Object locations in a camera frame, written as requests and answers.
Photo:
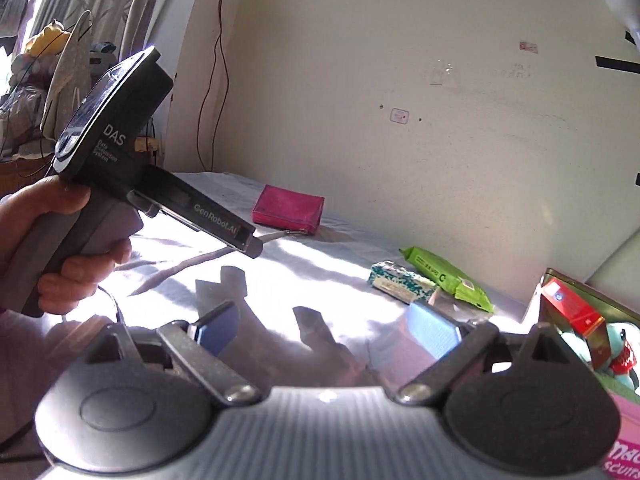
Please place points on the green wipes packet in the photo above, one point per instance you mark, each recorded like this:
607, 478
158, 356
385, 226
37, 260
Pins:
442, 272

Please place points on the small red wall sticker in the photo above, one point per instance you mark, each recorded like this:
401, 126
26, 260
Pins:
528, 46

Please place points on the black tape strips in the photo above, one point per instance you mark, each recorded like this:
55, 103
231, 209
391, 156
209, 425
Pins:
617, 64

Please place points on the red zip pouch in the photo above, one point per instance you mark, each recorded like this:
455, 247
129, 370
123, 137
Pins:
287, 207

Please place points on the green patterned tissue pack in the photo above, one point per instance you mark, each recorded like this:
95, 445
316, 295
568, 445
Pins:
400, 282

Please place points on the yellow plush toy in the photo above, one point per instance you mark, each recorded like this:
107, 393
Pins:
47, 37

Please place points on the striped bed sheet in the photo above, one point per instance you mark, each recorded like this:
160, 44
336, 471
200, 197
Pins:
320, 270

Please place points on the red cardboard box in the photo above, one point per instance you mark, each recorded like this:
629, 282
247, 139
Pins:
570, 307

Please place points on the teal plush toy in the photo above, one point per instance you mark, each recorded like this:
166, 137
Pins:
622, 347

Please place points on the small white wall sticker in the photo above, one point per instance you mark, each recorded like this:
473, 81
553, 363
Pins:
400, 116

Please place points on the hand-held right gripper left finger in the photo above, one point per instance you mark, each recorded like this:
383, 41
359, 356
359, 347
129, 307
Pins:
217, 330

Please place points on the person's left hand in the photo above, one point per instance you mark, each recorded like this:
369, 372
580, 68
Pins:
35, 205

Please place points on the pale hand fan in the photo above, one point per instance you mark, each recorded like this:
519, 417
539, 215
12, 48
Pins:
67, 70

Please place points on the pink biscuit tin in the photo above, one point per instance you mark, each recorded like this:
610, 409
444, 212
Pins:
620, 410

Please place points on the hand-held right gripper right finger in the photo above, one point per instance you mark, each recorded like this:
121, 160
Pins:
432, 332

